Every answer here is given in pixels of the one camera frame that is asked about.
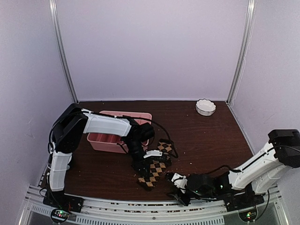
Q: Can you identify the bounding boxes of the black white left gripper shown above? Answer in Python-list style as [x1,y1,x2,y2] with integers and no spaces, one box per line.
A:
[124,138,151,179]

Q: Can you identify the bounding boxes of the brown checkered sock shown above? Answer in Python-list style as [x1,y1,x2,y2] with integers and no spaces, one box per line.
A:
[137,139,173,191]

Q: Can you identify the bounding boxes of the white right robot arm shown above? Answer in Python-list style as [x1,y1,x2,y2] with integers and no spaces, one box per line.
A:
[165,129,300,210]

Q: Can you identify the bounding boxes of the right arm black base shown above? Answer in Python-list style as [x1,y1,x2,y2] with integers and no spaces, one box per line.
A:
[224,193,264,212]

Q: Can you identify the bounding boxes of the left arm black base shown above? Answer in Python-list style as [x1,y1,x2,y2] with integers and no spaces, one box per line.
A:
[43,190,84,213]

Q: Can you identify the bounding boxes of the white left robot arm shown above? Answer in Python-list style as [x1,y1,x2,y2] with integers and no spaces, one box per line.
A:
[47,104,174,208]

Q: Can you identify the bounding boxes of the pink divided plastic tray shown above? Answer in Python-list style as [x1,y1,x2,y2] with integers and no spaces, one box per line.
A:
[87,111,152,154]

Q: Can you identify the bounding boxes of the white scalloped bowl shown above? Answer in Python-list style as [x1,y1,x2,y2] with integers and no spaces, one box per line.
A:
[195,99,216,116]

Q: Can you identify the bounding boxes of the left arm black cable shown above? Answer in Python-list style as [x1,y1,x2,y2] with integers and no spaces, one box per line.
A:
[48,110,179,160]

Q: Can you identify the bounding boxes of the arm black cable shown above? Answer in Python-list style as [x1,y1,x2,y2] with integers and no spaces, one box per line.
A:
[206,165,242,175]
[48,110,179,160]

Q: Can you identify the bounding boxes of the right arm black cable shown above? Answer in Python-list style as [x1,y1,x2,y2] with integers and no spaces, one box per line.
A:
[206,165,242,175]

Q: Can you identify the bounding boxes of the aluminium front frame rail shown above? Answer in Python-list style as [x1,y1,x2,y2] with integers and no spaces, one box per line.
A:
[18,184,289,225]

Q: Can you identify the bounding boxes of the aluminium right corner post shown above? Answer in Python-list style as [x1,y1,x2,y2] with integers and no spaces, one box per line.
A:
[227,0,256,105]

